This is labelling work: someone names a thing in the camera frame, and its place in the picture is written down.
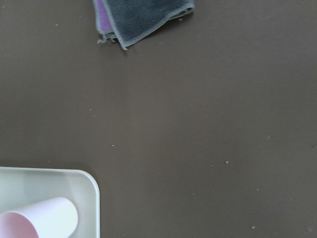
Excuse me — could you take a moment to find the pink cup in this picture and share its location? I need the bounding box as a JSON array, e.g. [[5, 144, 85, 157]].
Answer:
[[0, 197, 79, 238]]

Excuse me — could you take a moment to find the cream rabbit tray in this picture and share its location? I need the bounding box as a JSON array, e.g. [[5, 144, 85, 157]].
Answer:
[[0, 167, 101, 238]]

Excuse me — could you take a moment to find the grey folded cloth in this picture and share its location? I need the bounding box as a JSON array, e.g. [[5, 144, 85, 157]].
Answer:
[[103, 0, 195, 50]]

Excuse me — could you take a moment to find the purple folded cloth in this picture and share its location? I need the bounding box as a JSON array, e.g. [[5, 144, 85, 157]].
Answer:
[[93, 0, 116, 44]]

